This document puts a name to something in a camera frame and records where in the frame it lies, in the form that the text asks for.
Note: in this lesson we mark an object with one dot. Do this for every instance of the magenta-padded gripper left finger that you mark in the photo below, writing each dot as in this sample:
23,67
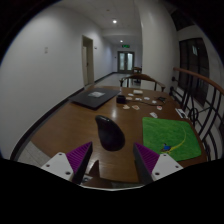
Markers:
60,165

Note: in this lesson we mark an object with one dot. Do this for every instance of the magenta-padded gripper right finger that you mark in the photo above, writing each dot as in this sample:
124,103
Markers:
165,165

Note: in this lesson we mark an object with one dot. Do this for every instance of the black vertical computer mouse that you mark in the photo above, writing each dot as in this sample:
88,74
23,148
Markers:
109,133

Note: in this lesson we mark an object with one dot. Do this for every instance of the small white paper card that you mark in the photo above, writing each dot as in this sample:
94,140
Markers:
138,99
146,98
130,94
129,98
154,101
153,115

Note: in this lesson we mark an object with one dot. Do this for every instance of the white card with red print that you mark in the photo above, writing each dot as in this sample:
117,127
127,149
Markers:
159,108
135,107

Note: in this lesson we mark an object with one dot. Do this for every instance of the small dark flat device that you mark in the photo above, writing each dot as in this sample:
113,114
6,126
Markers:
161,99

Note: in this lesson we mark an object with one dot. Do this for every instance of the beige heart-shaped card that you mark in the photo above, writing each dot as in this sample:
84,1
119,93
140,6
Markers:
126,107

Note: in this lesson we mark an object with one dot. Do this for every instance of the black closed laptop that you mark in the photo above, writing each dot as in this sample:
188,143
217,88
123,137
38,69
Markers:
93,97

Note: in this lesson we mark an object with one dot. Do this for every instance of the small white box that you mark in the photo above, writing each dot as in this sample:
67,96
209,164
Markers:
138,91

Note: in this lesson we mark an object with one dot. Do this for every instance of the small black box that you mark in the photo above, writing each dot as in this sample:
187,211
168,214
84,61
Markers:
120,99

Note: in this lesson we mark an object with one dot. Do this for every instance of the brown wooden armchair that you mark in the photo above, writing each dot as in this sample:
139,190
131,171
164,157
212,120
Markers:
141,77

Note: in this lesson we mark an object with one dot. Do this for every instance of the black railing with wooden handrail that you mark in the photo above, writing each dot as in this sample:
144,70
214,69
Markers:
200,76

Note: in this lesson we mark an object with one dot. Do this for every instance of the brown wooden chair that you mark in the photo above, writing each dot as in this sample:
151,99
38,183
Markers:
137,69

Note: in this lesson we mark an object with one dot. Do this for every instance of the dark framed window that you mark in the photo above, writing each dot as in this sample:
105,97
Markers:
193,63

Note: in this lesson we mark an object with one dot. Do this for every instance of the grey single door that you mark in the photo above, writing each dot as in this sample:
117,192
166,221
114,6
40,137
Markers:
88,60

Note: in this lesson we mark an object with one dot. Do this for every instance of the glazed double door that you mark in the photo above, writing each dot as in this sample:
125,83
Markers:
125,62

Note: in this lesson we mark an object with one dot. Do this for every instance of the green exit sign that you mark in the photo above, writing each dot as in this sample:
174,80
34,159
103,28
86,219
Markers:
125,46

